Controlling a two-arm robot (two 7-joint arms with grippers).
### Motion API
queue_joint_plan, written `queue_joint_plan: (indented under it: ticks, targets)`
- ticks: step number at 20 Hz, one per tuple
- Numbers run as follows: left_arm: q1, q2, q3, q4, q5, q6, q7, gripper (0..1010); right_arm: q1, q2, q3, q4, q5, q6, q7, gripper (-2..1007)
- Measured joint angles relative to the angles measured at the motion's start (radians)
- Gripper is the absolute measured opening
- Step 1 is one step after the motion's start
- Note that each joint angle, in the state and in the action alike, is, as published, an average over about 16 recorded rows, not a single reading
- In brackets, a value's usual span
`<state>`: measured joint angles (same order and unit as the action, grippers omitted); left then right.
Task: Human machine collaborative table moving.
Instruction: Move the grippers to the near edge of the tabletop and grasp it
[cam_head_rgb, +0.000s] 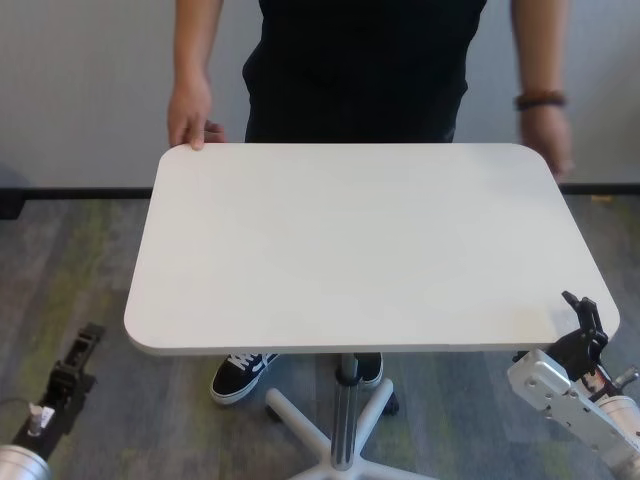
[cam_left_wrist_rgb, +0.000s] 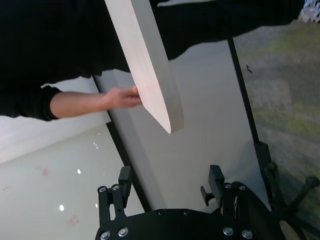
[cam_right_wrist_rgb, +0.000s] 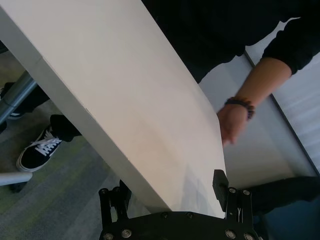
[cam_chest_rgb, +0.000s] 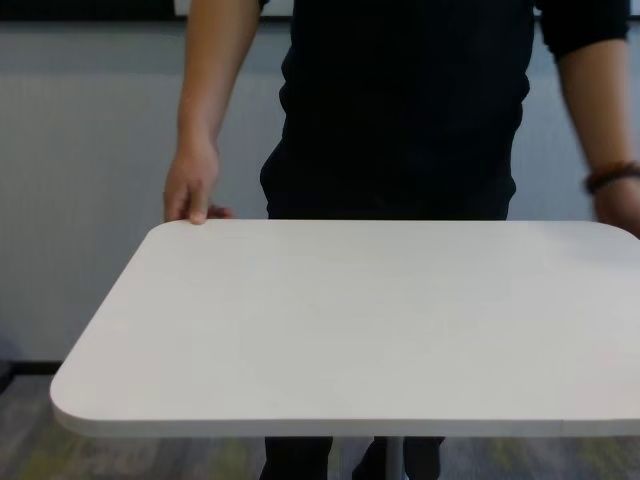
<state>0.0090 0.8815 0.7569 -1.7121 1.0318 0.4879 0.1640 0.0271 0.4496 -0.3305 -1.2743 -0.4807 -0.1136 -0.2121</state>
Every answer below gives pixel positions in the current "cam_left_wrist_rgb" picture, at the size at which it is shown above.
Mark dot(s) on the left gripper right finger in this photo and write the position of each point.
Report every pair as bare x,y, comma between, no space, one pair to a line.
216,185

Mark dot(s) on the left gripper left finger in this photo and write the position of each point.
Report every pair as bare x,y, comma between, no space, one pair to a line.
122,192

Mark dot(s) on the white rolling pedestal table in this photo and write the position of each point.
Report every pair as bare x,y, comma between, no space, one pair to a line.
147,65

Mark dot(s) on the person's right forearm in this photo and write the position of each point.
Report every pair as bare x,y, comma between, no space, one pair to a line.
77,103

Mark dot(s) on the person's right hand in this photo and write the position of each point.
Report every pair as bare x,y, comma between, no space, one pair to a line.
122,98

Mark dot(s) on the black rectangular block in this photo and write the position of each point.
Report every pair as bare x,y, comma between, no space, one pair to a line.
263,157

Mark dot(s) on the black framed glass whiteboard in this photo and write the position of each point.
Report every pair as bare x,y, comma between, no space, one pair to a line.
50,200

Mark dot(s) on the black office chair base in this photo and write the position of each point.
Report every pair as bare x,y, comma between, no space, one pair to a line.
295,200

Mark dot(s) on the small debris scrap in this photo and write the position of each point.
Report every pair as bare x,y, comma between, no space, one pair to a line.
249,69

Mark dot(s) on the person in black shirt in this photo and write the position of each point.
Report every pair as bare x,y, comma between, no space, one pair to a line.
200,22

